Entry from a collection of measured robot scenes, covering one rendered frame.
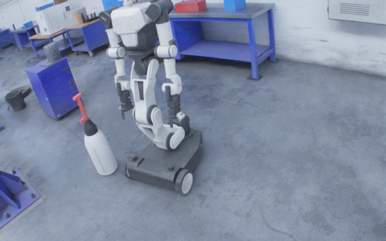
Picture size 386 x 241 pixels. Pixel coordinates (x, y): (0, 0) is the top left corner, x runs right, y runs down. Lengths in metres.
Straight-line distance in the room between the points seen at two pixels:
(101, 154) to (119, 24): 1.14
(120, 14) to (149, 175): 1.19
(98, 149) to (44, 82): 1.62
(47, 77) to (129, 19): 2.18
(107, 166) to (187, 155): 0.74
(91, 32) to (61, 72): 2.65
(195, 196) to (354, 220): 1.17
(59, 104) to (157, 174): 2.15
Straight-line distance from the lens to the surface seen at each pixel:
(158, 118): 1.95
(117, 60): 2.05
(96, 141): 2.37
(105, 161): 2.47
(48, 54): 3.85
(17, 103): 4.99
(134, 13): 1.73
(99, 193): 2.44
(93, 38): 6.36
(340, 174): 2.30
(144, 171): 2.18
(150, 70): 1.87
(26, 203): 2.76
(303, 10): 3.92
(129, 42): 1.82
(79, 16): 6.58
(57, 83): 3.81
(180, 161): 2.19
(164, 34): 1.72
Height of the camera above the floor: 1.58
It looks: 32 degrees down
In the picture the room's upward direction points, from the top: 12 degrees counter-clockwise
